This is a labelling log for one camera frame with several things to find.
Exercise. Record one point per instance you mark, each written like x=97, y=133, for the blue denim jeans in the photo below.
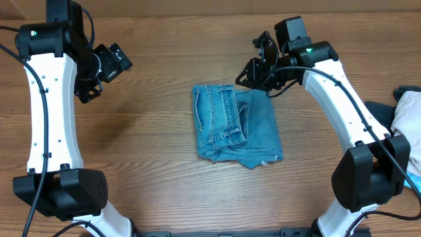
x=235, y=125

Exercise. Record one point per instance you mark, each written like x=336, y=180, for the beige crumpled garment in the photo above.
x=406, y=122

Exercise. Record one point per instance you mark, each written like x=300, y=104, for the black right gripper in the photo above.
x=260, y=70

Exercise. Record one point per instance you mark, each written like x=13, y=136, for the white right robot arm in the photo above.
x=373, y=167

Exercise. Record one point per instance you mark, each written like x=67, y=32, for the light blue garment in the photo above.
x=415, y=179

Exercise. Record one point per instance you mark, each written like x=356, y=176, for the dark navy garment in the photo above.
x=383, y=113

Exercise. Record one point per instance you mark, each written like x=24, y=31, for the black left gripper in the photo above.
x=114, y=67

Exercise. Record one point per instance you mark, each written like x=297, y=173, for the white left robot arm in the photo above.
x=60, y=68

